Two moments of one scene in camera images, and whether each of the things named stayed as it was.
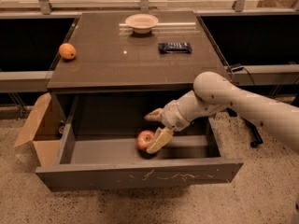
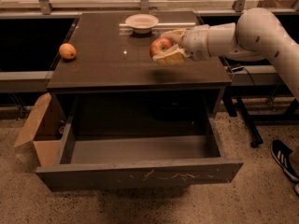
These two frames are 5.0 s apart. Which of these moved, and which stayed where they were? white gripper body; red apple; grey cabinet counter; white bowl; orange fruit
Moved: white gripper body; red apple
Stayed: orange fruit; white bowl; grey cabinet counter
